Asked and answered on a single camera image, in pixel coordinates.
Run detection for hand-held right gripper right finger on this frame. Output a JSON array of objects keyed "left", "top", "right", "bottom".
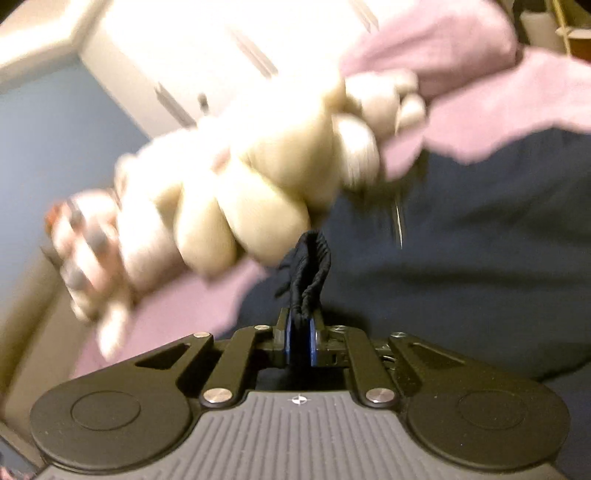
[{"left": 307, "top": 310, "right": 463, "bottom": 409}]

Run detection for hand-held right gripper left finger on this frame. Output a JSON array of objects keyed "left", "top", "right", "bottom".
[{"left": 134, "top": 308, "right": 297, "bottom": 409}]

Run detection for navy blue pants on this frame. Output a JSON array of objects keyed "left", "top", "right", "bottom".
[{"left": 222, "top": 128, "right": 591, "bottom": 395}]

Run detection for cream flower plush toy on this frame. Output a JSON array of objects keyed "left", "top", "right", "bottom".
[{"left": 115, "top": 69, "right": 428, "bottom": 278}]

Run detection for giraffe plush toy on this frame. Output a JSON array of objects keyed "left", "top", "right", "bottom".
[{"left": 44, "top": 185, "right": 141, "bottom": 361}]

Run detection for purple bed blanket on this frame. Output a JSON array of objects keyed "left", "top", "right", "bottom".
[{"left": 74, "top": 48, "right": 591, "bottom": 380}]

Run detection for white wardrobe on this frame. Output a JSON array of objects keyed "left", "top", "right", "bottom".
[{"left": 78, "top": 0, "right": 384, "bottom": 136}]

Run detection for purple pillow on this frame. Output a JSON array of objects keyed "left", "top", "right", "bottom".
[{"left": 339, "top": 0, "right": 519, "bottom": 100}]

